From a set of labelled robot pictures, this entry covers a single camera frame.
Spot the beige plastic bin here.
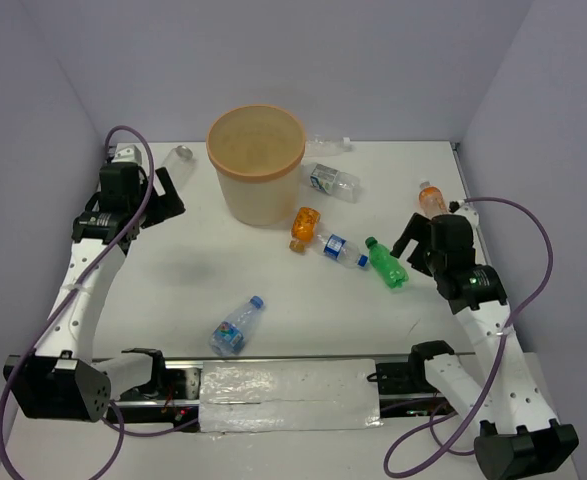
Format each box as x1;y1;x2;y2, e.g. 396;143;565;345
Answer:
206;105;306;227

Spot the clear bottle green-white label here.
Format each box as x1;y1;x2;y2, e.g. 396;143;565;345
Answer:
302;162;361;203

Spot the green plastic bottle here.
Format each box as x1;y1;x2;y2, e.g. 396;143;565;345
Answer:
365;237;409;289

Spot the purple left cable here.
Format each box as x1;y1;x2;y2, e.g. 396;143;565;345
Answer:
0;125;202;480

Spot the clear bottle blue label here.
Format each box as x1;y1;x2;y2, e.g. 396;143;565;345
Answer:
313;231;368;269

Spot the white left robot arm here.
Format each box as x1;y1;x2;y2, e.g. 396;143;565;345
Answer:
3;145;185;422

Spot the small orange juice bottle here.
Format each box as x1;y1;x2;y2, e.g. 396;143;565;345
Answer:
289;207;321;254

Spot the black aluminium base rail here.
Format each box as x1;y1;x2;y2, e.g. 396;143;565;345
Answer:
116;355;454;427

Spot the water bottle colourful label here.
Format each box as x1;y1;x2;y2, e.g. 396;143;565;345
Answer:
209;296;264;357

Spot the tall orange drink bottle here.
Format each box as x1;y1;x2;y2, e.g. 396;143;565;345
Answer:
418;180;448;219

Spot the clear crushed bottle back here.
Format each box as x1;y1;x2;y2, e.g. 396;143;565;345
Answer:
305;136;352;157

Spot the silver foil covered panel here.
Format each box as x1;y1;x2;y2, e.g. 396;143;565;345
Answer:
198;359;382;433

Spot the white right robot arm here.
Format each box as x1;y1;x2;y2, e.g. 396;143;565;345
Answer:
383;213;579;479

